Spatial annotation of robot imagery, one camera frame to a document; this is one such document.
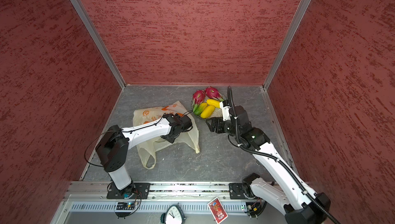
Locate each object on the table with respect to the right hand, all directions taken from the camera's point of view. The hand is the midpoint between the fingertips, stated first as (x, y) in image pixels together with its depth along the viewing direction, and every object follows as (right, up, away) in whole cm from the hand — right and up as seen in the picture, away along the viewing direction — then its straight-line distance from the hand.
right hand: (211, 124), depth 73 cm
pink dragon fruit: (-7, +14, +30) cm, 34 cm away
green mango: (-5, +7, +29) cm, 31 cm away
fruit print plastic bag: (-40, +3, +16) cm, 43 cm away
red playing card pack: (+2, -39, -5) cm, 39 cm away
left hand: (-28, -8, +11) cm, 31 cm away
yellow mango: (-1, +4, +27) cm, 27 cm away
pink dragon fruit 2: (+3, +16, +34) cm, 38 cm away
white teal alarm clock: (-17, -38, -8) cm, 43 cm away
